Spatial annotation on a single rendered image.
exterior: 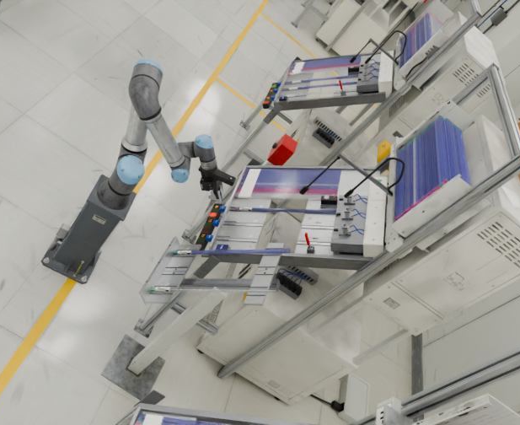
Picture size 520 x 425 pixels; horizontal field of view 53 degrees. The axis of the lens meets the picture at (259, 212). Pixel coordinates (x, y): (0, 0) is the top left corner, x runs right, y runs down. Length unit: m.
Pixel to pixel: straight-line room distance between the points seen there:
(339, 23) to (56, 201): 4.49
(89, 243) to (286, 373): 1.21
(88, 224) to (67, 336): 0.55
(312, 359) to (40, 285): 1.39
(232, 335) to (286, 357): 0.30
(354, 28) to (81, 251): 4.78
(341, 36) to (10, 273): 5.00
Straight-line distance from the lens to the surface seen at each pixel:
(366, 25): 6.64
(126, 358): 2.74
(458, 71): 3.33
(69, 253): 2.75
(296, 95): 3.52
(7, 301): 2.69
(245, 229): 2.40
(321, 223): 2.38
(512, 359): 1.40
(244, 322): 2.60
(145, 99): 2.06
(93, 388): 2.64
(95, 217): 2.49
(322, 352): 2.67
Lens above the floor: 2.34
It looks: 38 degrees down
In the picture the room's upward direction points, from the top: 45 degrees clockwise
